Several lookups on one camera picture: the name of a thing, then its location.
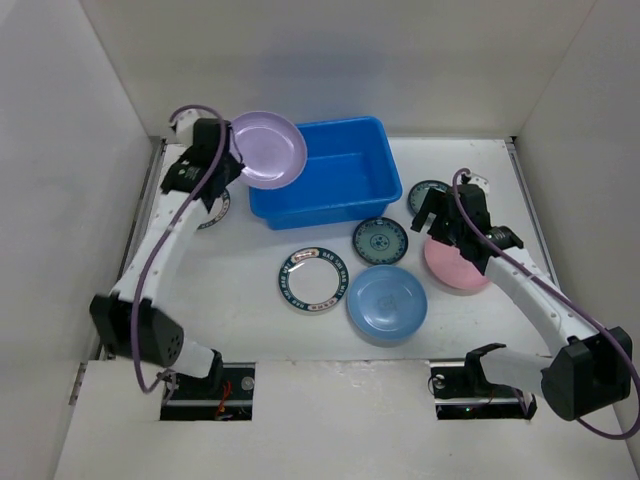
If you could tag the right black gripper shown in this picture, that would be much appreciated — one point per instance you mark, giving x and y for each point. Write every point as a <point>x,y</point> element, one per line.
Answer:
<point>441,217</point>

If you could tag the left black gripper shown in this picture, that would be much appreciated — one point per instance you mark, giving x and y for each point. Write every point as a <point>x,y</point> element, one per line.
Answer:
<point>236,166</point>

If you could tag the pink plastic plate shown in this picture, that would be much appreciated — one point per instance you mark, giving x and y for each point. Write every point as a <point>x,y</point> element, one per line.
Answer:
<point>450,268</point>

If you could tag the purple plastic plate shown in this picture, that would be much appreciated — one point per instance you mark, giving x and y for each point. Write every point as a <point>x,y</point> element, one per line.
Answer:
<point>272,149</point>

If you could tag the white plate green lettered rim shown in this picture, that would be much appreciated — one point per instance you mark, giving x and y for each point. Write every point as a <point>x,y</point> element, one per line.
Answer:
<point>313,280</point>

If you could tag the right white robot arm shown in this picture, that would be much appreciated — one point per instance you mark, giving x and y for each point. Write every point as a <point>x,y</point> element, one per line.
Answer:
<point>588,367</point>

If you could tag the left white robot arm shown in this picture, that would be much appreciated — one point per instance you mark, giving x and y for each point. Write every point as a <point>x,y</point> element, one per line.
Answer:
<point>131,319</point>

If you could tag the teal patterned plate near bin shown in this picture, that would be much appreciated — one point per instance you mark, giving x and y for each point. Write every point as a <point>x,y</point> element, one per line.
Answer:
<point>380,241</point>

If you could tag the blue plastic bin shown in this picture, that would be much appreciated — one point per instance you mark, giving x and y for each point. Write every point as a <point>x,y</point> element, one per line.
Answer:
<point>350,175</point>

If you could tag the teal patterned plate far right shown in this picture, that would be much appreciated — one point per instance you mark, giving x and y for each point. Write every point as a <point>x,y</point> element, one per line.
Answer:
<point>419,191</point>

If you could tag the light blue plastic plate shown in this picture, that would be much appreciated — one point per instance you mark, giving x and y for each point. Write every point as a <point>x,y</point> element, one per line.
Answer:
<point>387,304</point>

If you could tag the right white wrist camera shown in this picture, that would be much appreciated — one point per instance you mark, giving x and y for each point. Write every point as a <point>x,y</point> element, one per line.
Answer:
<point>478,180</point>

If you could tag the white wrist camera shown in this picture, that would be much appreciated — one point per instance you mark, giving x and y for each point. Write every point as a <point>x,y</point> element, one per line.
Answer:
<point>478,180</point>
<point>182,124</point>

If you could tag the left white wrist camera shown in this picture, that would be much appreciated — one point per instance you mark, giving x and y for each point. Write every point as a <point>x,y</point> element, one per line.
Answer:
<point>182,124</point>

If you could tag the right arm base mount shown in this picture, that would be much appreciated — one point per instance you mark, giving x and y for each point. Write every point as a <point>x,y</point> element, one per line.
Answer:
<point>456,398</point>

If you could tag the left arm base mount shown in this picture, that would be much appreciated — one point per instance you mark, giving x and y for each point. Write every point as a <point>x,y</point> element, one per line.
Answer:
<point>195,400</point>

